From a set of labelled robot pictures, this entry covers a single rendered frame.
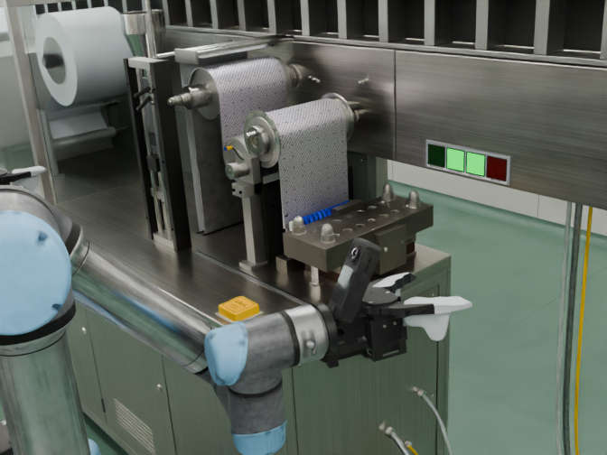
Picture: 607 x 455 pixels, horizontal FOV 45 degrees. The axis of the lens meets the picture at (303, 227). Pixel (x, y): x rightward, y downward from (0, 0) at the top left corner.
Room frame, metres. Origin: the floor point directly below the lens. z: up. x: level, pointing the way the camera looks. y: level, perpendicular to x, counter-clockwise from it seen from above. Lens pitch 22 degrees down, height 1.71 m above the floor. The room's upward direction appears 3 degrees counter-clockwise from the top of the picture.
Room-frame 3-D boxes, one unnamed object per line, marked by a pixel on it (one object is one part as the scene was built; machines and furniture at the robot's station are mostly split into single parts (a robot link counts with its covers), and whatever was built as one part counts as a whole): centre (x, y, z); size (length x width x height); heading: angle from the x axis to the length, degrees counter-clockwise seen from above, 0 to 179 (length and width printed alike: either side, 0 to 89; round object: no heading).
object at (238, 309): (1.53, 0.16, 0.91); 0.07 x 0.07 x 0.02; 40
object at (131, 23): (2.42, 0.47, 1.50); 0.14 x 0.14 x 0.06
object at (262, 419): (0.85, 0.08, 1.12); 0.11 x 0.08 x 0.11; 22
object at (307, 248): (1.77, -0.15, 1.00); 0.40 x 0.16 x 0.06; 130
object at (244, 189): (1.80, 0.14, 1.05); 0.06 x 0.05 x 0.31; 130
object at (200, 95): (1.97, 0.27, 1.33); 0.06 x 0.06 x 0.06; 40
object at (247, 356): (0.83, 0.08, 1.21); 0.11 x 0.08 x 0.09; 112
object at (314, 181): (1.83, -0.04, 1.11); 0.23 x 0.01 x 0.18; 130
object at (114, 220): (2.54, 0.67, 0.88); 2.52 x 0.66 x 0.04; 40
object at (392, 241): (1.70, -0.22, 0.96); 0.10 x 0.03 x 0.11; 130
